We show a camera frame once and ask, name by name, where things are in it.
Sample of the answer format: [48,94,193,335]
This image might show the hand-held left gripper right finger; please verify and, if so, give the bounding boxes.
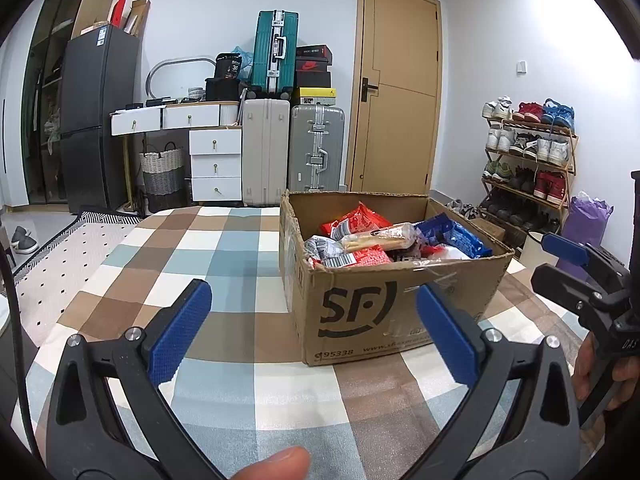
[416,283,584,480]

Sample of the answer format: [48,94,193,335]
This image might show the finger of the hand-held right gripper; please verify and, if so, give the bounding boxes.
[531,263,624,319]
[542,232,631,286]

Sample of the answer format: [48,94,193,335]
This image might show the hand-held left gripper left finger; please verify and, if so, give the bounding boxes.
[47,279,227,480]

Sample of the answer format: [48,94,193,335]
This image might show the cardboard box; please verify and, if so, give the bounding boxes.
[278,188,516,367]

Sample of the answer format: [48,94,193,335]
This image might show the blue cookie packet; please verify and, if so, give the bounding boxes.
[414,213,494,261]

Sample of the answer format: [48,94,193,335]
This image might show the red white snack packet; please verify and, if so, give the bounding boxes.
[319,249,397,269]

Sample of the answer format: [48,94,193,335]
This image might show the purple white snack packet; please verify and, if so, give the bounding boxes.
[303,235,347,266]

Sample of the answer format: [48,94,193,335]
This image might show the person's right hand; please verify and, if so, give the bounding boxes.
[572,332,640,413]

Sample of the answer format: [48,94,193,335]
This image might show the person's left hand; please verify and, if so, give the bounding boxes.
[222,447,312,480]

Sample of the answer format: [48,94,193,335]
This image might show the white bucket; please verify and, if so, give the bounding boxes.
[519,229,561,269]

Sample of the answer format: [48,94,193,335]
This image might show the purple plastic bag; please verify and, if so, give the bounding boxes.
[557,190,615,282]

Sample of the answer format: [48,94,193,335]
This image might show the wooden shoe rack with shoes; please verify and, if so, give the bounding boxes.
[480,96,577,232]

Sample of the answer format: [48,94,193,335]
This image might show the scattered sneakers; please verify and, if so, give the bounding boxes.
[444,199,482,219]

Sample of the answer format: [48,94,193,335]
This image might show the clear breadstick packet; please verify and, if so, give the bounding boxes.
[339,222,419,254]

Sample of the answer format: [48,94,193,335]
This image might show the patterned floor rug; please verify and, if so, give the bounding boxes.
[12,207,147,347]

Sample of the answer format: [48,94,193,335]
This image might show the woven laundry basket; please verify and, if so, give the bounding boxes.
[138,142,187,214]

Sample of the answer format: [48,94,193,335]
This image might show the white drawer desk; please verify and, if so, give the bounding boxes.
[110,101,244,204]

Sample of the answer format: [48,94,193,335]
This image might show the grey slippers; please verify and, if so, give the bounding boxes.
[9,224,39,255]

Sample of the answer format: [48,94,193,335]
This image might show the beige suitcase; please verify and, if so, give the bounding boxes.
[241,98,291,207]

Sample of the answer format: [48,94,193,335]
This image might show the grey suitcase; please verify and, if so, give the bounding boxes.
[287,104,346,194]

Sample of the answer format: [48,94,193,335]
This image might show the wooden door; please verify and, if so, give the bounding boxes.
[349,0,442,194]

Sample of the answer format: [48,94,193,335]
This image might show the black storage bin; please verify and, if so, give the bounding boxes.
[204,77,241,102]

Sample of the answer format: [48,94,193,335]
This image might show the oval mirror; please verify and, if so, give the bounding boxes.
[145,54,217,101]

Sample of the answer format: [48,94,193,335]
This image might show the black refrigerator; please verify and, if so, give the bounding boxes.
[58,23,141,215]

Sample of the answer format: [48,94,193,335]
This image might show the yellow black shoe box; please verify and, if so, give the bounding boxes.
[294,87,337,107]

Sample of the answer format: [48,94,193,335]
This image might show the blue plastic bag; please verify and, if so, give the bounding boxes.
[230,44,256,81]

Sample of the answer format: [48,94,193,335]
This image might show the plain black shoe box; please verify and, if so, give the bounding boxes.
[295,71,332,89]

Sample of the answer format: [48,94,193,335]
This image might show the teal suitcase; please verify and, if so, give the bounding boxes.
[249,8,300,100]

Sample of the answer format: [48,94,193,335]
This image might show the black red logo shoe box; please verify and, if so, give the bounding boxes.
[295,57,332,74]

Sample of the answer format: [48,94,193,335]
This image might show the dark glass cabinet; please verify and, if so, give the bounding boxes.
[19,0,121,207]

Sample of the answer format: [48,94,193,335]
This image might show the long cardboard carton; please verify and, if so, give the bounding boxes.
[123,0,151,39]

